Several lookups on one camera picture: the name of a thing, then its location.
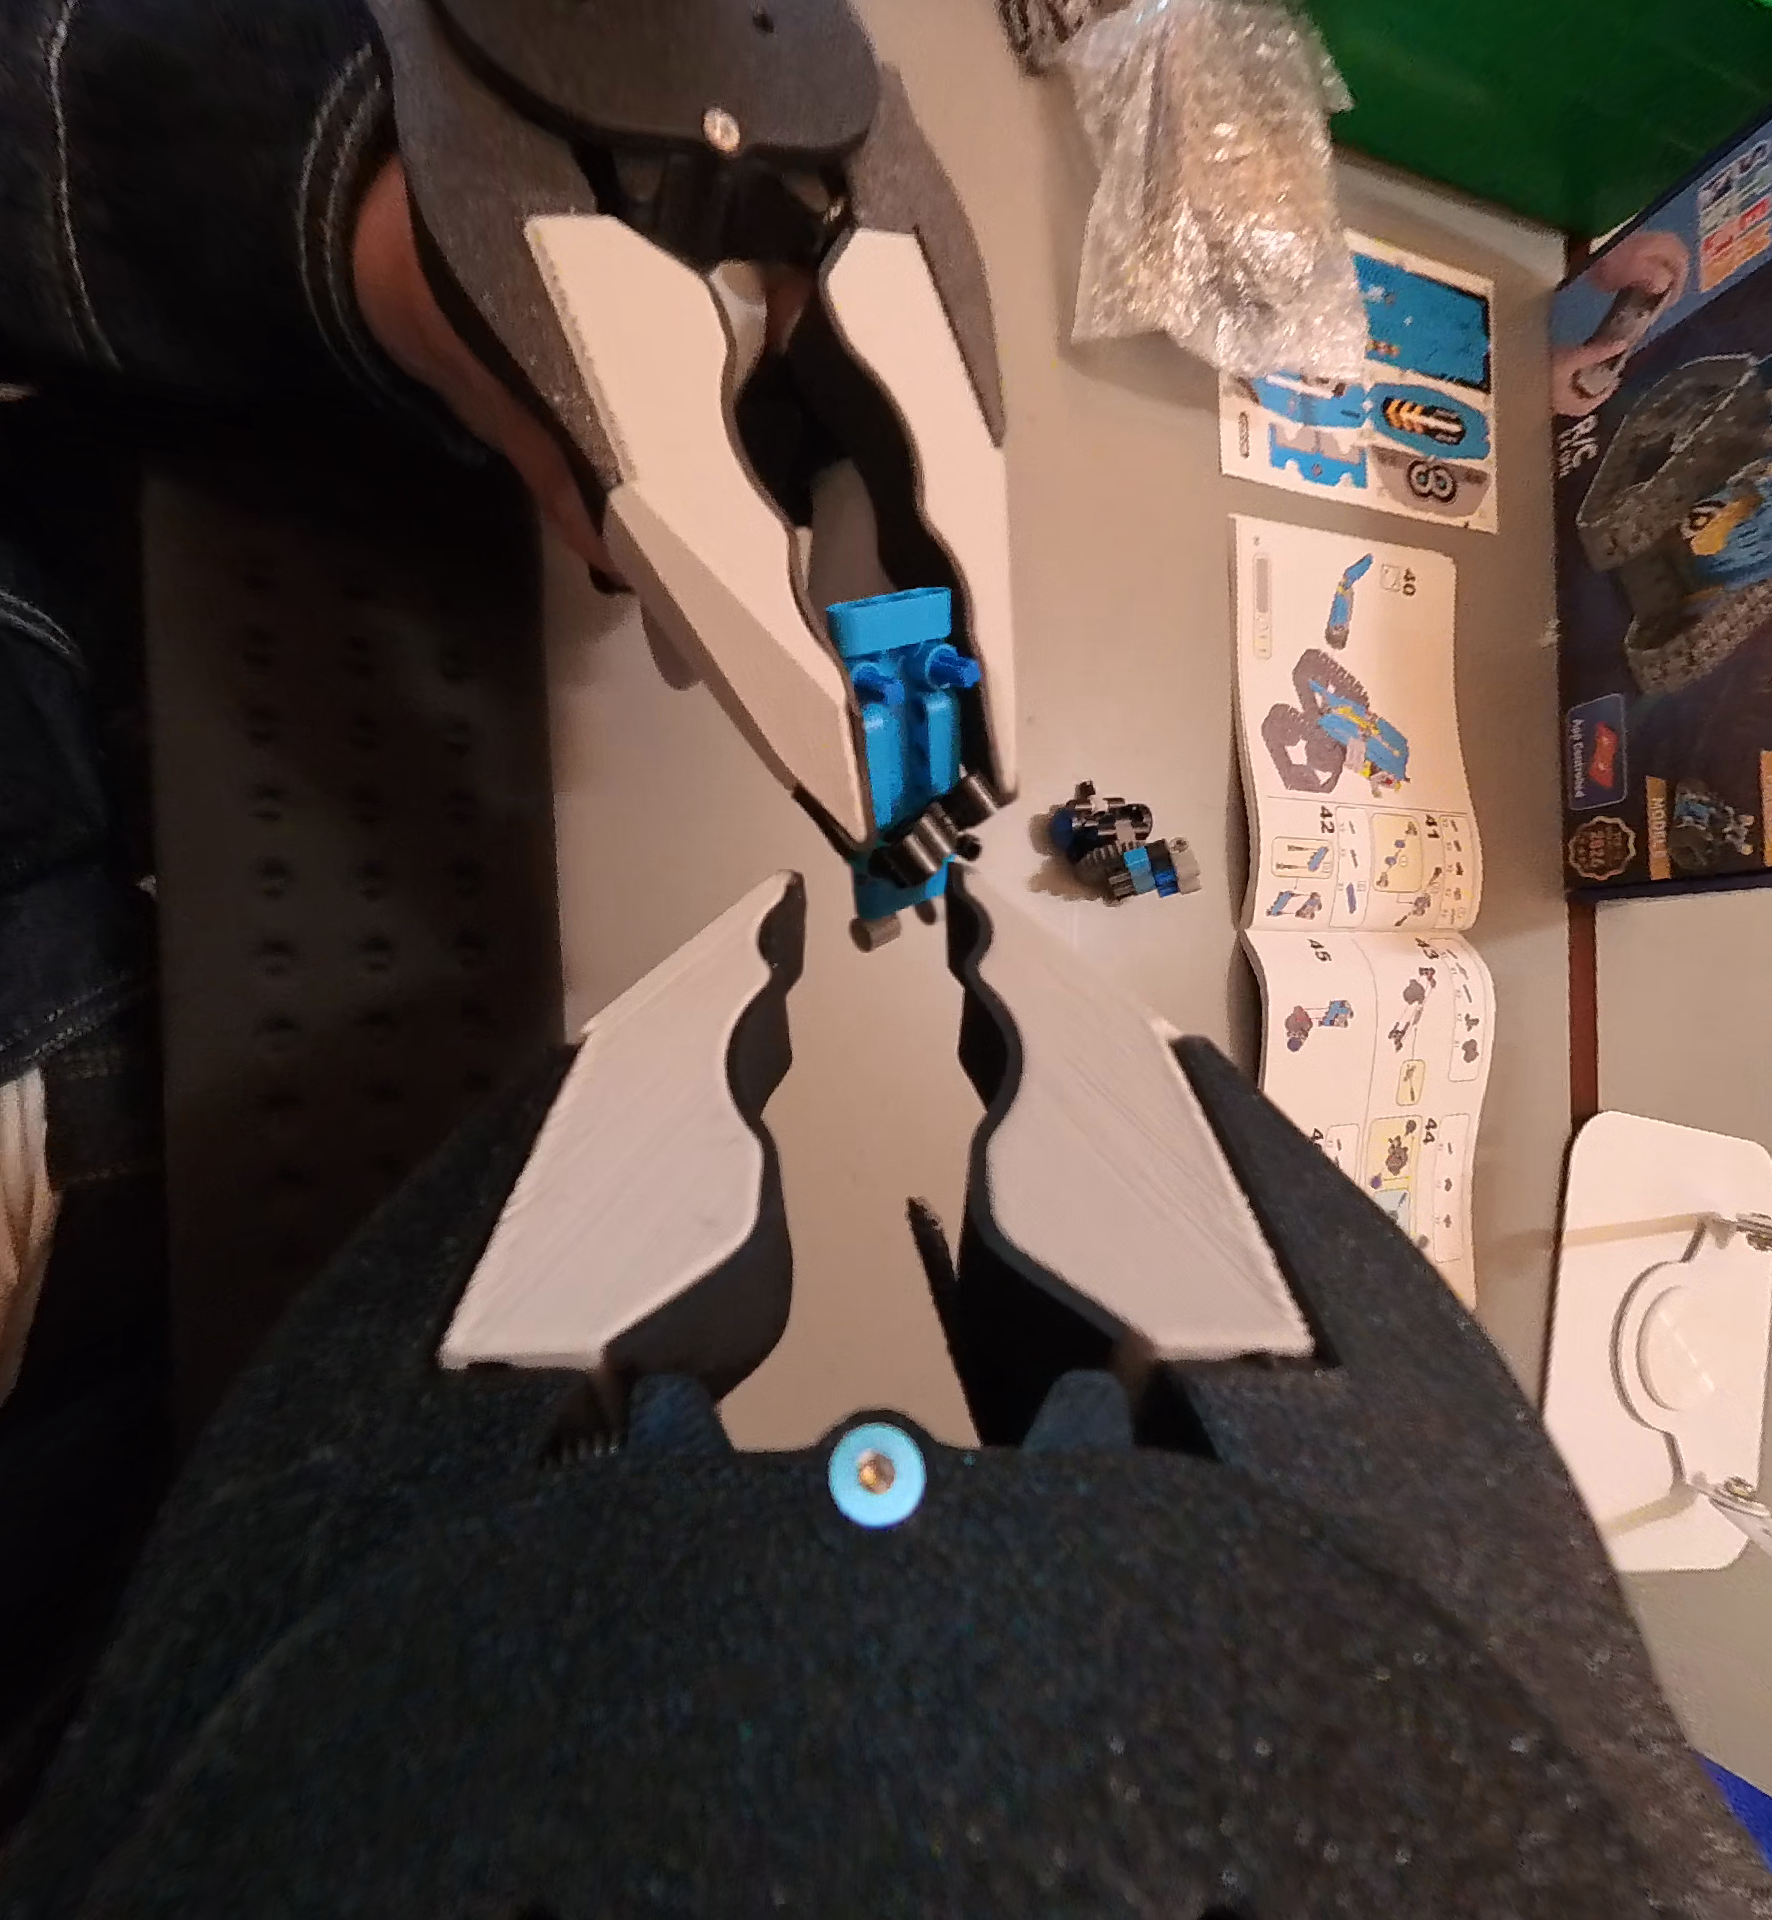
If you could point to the clear bag of parts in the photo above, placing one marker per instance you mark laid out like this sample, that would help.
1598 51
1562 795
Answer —
1214 181

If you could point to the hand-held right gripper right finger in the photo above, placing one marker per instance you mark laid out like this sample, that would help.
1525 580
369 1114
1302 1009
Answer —
1142 1201

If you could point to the white folding stand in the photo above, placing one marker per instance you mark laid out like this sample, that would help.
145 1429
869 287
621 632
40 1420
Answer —
1636 1231

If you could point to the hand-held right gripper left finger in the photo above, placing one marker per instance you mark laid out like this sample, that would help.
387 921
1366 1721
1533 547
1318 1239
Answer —
617 1201

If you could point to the small black blue gear assembly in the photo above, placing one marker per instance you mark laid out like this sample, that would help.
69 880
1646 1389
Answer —
1125 847

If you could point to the instruction booklet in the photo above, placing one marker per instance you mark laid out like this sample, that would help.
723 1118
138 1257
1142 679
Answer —
1352 722

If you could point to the green plastic bin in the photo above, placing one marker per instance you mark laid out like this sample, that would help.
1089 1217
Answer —
1576 76

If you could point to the grey desk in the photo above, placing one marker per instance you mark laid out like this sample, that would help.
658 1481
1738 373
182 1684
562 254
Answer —
1097 632

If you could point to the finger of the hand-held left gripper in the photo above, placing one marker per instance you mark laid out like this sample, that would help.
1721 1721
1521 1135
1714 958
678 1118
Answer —
675 494
945 421

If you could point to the blue beam brick assembly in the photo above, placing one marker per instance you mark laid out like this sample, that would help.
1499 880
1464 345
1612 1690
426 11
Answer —
900 750

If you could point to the robot kit box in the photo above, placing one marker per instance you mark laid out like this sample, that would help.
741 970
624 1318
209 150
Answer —
1710 525

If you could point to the blue plastic bin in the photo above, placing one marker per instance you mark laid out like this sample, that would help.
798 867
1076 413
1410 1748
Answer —
1763 1859

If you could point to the blue sticker sheet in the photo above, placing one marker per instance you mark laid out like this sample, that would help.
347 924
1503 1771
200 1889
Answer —
1410 345

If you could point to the person's left hand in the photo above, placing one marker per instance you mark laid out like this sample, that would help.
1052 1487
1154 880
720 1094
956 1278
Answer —
435 359

